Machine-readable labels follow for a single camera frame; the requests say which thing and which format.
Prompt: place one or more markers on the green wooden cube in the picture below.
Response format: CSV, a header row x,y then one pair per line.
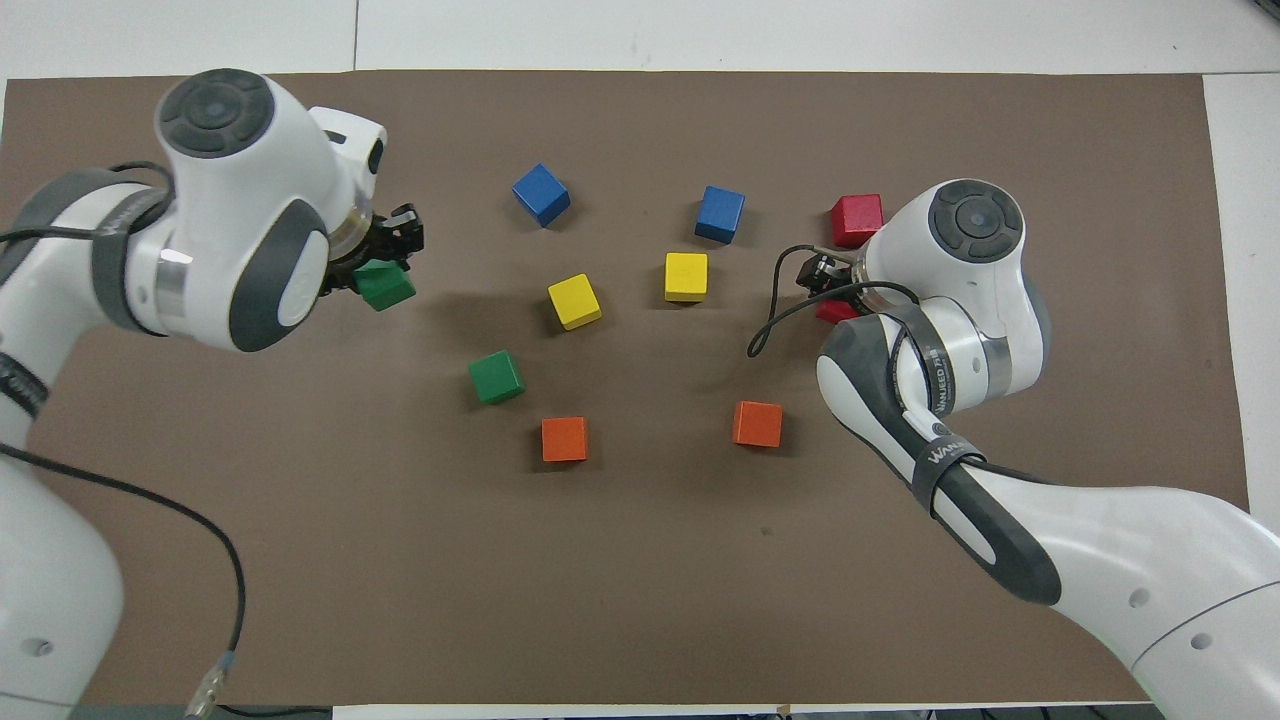
x,y
386,288
497,377

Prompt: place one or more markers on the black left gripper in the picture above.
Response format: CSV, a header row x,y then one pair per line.
x,y
385,235

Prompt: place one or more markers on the blue wooden cube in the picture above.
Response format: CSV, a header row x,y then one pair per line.
x,y
541,194
720,214

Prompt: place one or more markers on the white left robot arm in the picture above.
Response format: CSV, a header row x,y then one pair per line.
x,y
250,180

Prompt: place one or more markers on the red wooden cube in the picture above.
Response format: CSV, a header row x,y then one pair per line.
x,y
857,220
838,313

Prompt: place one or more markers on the orange wooden cube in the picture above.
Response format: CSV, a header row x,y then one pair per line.
x,y
565,439
757,423

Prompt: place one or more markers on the yellow wooden cube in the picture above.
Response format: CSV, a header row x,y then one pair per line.
x,y
575,301
686,277

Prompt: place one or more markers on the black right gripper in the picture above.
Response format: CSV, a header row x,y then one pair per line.
x,y
825,275

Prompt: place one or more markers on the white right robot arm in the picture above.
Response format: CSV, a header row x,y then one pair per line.
x,y
1150,560

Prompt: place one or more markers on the brown paper mat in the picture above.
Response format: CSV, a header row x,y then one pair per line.
x,y
640,580

